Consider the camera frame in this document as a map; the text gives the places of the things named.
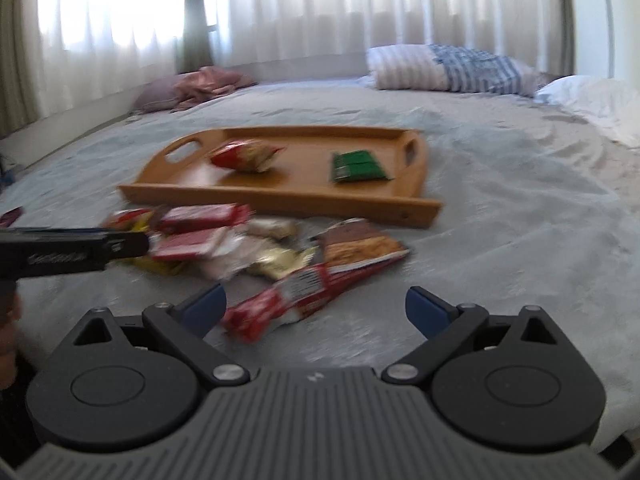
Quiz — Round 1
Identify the light blue bedspread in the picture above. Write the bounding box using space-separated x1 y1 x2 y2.
0 76 640 461

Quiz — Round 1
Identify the purple pillow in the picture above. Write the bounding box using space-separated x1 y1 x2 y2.
131 76 201 114

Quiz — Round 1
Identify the green snack packet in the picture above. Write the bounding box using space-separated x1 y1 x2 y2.
330 150 394 184

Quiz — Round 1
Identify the yellow snack packet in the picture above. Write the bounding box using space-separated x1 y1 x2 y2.
101 208 187 277

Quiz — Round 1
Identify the white pillow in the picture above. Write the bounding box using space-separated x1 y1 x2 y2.
534 75 640 150

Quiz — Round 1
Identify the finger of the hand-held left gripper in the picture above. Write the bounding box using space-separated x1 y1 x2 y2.
102 230 151 264

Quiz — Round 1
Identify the red peanut snack bag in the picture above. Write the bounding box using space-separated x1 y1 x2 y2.
209 140 286 175

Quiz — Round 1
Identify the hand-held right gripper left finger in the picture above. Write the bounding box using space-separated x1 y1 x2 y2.
50 282 251 389

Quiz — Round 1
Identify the person's left hand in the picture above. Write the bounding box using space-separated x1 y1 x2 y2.
0 294 25 392

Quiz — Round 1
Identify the small red square packet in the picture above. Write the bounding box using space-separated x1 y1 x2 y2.
159 203 252 234

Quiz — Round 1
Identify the brown and red biscuit bag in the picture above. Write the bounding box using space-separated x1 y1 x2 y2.
310 218 412 281

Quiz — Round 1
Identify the blue striped pillow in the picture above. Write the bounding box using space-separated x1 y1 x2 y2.
366 43 542 97

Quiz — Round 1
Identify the red clear-window pastry packet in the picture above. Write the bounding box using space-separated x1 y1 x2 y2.
197 237 263 282

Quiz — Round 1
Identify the long red brown bar packet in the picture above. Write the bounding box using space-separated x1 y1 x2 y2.
220 262 362 344

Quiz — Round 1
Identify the wooden tray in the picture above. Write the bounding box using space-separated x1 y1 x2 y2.
117 125 444 231

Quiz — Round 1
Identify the pink crumpled cloth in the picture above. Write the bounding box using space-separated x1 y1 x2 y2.
169 65 259 114

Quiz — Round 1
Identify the sheer white curtain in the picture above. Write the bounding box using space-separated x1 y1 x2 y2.
210 0 571 70
35 0 190 118

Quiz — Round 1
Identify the gold beige snack packet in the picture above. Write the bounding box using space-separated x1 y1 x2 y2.
244 247 319 282

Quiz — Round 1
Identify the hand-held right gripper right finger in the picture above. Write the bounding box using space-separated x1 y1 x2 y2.
381 286 586 388

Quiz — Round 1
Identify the green curtain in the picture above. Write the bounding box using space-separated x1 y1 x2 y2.
559 0 577 77
175 0 215 74
0 0 42 137

